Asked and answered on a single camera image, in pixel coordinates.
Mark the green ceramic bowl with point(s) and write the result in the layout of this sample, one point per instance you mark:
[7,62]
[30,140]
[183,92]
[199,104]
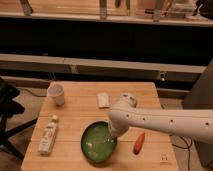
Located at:
[97,144]

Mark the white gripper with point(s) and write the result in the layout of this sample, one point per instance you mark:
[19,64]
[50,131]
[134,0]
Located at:
[128,99]

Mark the white paper cup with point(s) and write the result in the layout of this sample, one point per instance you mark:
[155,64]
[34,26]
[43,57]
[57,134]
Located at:
[56,93]

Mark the black office chair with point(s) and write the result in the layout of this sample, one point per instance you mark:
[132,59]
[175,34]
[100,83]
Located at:
[9,108]

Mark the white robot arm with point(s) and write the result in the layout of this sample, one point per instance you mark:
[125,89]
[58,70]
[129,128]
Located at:
[195,124]

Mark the long wooden shelf bench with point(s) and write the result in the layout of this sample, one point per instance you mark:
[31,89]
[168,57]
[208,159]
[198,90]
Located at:
[122,69]

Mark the white tube bottle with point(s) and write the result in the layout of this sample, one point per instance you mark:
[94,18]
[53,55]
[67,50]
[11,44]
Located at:
[48,137]

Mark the orange carrot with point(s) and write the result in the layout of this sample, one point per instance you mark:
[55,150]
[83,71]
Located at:
[139,143]

